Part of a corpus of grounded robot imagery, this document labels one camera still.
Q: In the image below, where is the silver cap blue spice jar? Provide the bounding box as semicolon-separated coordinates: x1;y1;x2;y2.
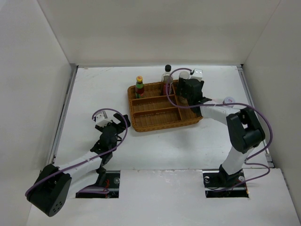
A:
179;71;190;82

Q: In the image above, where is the black cap clear sauce bottle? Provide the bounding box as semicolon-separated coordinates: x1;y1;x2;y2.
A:
161;65;173;96

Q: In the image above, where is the yellow cap red sauce bottle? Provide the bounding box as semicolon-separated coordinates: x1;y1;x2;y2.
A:
135;76;144;98

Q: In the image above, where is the black cap pepper grinder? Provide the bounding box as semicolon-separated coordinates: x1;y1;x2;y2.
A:
179;97;188;104

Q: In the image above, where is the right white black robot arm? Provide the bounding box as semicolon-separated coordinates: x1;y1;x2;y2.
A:
176;78;265;188

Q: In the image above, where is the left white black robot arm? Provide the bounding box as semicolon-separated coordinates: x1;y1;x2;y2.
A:
25;111;131;217

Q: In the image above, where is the brown wicker divided tray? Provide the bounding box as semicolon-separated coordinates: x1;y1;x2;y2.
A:
127;80;203;132

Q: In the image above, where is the clear lid red label jar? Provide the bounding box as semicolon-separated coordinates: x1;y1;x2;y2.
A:
223;97;236;104

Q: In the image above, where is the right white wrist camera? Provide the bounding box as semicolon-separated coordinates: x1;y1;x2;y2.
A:
190;69;203;81

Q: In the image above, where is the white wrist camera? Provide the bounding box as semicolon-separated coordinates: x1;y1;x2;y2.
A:
92;111;111;127
190;69;203;81

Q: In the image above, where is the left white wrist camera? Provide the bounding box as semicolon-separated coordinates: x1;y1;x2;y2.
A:
92;111;111;127

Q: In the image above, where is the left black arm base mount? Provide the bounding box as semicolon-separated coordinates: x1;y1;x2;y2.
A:
75;169;121;199

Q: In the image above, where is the left aluminium table rail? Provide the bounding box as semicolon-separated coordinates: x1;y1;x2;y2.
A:
45;64;79;165

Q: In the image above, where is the aluminium table rail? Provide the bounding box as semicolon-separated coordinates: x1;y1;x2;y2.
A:
45;64;79;165
237;65;275;168

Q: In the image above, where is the right aluminium table rail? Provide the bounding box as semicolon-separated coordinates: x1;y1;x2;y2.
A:
237;65;275;168

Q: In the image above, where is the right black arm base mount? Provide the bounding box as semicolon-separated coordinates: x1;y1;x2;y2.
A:
203;170;249;198

